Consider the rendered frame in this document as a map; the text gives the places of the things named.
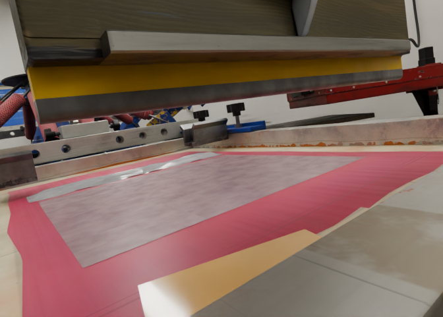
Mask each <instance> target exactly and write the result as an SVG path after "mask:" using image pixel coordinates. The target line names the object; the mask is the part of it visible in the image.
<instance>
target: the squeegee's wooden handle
mask: <svg viewBox="0 0 443 317"><path fill-rule="evenodd" d="M291 5H292V0H9V6H10V9H11V14H12V18H13V23H14V26H15V32H16V37H17V40H18V46H19V49H20V54H21V57H22V63H23V66H24V72H25V73H26V74H27V69H28V67H71V66H92V65H99V64H100V63H101V62H102V61H103V53H102V47H101V43H100V37H101V36H102V34H103V33H104V32H105V31H106V30H147V31H166V32H202V33H221V34H258V35H277V36H297V35H296V32H295V26H294V22H293V17H292V12H291V8H292V6H291ZM306 36H313V37H331V38H368V39H387V40H409V36H408V30H407V18H406V11H405V0H318V1H317V4H316V8H315V12H314V16H313V18H312V22H311V25H310V29H309V32H308V34H307V35H306Z"/></svg>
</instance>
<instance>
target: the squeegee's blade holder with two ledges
mask: <svg viewBox="0 0 443 317"><path fill-rule="evenodd" d="M100 43H101V47H102V53H103V61H102V62H101V63H100V64H99V65H98V66H112V65H152V64H173V63H214V62H235V61H275V60H296V59H337V58H358V57H388V56H391V55H396V54H398V53H403V52H406V51H410V50H411V43H410V40H387V39H368V38H331V37H313V36H277V35H258V34H221V33H202V32H166V31H147V30H106V31H105V32H104V33H103V34H102V36H101V37H100Z"/></svg>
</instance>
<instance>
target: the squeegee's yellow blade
mask: <svg viewBox="0 0 443 317"><path fill-rule="evenodd" d="M392 69H402V63H401V56H389V57H358V58H337V59H296V60H275V61H235V62H214V63H173V64H152V65H112V66H98V65H92V66H71V67H28V69H27V75H28V80H29V83H30V89H31V92H32V97H33V100H34V101H35V100H37V99H46V98H61V97H69V96H85V95H93V94H108V93H117V92H132V91H140V90H155V89H164V88H179V87H187V86H203V85H211V84H227V83H235V82H250V81H259V80H274V79H283V78H298V77H306V76H321V75H329V74H345V73H353V72H369V71H384V70H392Z"/></svg>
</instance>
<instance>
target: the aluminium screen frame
mask: <svg viewBox="0 0 443 317"><path fill-rule="evenodd" d="M228 137H229V139H227V140H221V141H217V142H212V143H209V144H203V145H199V146H185V143H184V140H183V138H178V139H174V140H167V141H163V142H157V143H153V144H147V145H143V146H137V147H133V148H126V149H122V150H116V151H112V152H106V153H102V154H96V155H91V156H85V157H81V158H75V159H68V160H65V161H58V162H54V163H48V164H44V165H38V166H35V168H36V174H37V177H38V180H37V181H34V182H30V183H24V184H21V185H15V186H11V187H6V188H0V191H2V190H7V189H11V188H16V187H22V186H25V185H31V184H34V183H40V182H43V181H48V180H52V179H58V178H61V177H66V176H70V175H76V174H79V173H84V172H88V171H93V170H97V169H103V168H106V167H111V166H115V165H121V164H124V163H129V162H133V161H138V160H142V159H147V158H152V157H156V156H162V155H165V154H170V153H174V152H180V151H183V150H188V149H192V148H255V147H294V146H370V145H410V144H443V114H441V115H427V116H418V117H403V118H395V119H380V120H371V121H357V122H348V123H333V124H325V125H310V126H301V127H287V128H278V129H263V130H255V131H251V132H236V133H228ZM189 317H443V166H441V167H439V168H438V169H436V170H434V171H433V172H431V173H429V174H428V175H426V176H424V177H423V178H421V179H419V180H418V181H416V182H414V183H413V184H411V185H409V186H408V187H406V188H404V189H403V190H401V191H399V192H397V193H395V194H394V195H392V196H391V197H389V198H387V199H385V200H384V201H382V202H381V203H379V204H377V205H376V206H374V207H372V208H371V209H369V210H367V211H365V212H364V213H362V214H361V215H359V216H357V217H355V218H354V219H352V220H351V221H348V222H347V223H345V224H344V225H342V226H340V227H338V228H337V229H335V230H333V231H332V232H330V233H328V234H327V235H325V236H323V237H322V238H320V239H319V240H317V241H315V242H313V243H312V244H310V245H309V246H306V247H305V248H303V249H302V250H300V251H299V252H296V253H295V254H293V255H292V256H290V257H288V258H286V259H285V260H283V261H281V262H280V263H278V264H276V265H275V266H273V267H271V268H270V269H268V270H266V271H265V272H263V273H261V274H260V275H258V276H256V277H254V278H253V279H251V280H250V281H248V282H246V283H244V284H243V285H241V286H240V287H238V288H236V289H234V290H232V291H231V292H229V293H228V294H226V295H224V296H223V297H221V298H219V299H218V300H216V301H214V302H212V303H211V304H209V305H208V306H205V307H204V308H202V309H201V310H199V311H198V312H195V313H194V314H192V315H191V316H189Z"/></svg>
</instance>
